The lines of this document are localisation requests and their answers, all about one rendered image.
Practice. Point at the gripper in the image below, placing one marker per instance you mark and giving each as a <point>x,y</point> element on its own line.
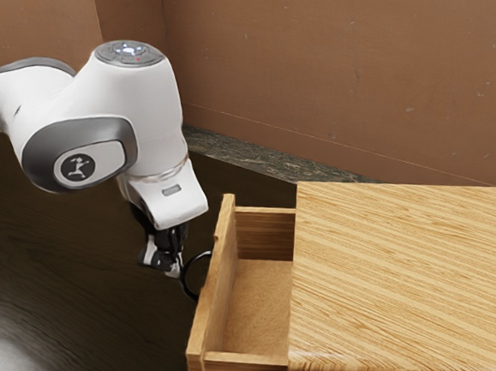
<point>171,237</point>

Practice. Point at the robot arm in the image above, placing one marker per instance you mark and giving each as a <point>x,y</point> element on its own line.
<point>108,110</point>

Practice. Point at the wooden cabinet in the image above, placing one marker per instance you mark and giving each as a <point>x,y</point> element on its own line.
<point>403,283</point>

